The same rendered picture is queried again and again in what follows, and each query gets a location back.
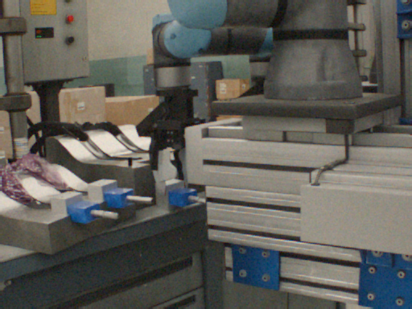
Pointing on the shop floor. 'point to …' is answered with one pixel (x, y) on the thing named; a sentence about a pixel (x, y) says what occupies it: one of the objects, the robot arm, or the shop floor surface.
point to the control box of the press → (53, 51)
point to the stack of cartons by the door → (229, 87)
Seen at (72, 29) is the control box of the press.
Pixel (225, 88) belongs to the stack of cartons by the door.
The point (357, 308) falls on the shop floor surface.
